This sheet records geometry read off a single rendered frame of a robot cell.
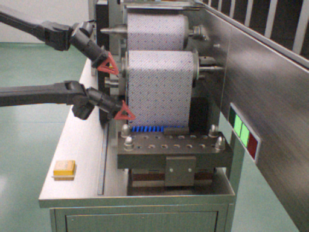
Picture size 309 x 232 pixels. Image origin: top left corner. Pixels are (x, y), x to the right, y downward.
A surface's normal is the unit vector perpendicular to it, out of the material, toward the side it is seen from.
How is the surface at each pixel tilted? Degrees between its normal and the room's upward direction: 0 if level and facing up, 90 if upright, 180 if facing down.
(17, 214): 0
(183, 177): 90
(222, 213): 90
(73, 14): 90
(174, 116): 90
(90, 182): 0
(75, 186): 0
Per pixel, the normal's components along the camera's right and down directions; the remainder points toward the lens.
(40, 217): 0.04, -0.91
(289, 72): -1.00, 0.00
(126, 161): 0.08, 0.42
